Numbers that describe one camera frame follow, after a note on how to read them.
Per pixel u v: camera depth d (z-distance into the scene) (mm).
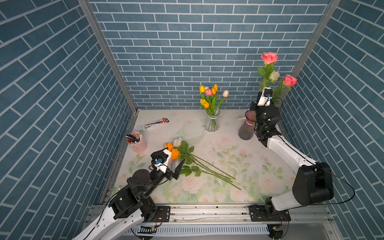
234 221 732
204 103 820
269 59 654
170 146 941
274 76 853
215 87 932
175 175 600
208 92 886
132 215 599
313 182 433
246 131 981
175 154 917
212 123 1023
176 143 943
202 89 909
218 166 912
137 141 883
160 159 517
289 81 767
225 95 929
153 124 1089
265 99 648
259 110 708
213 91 906
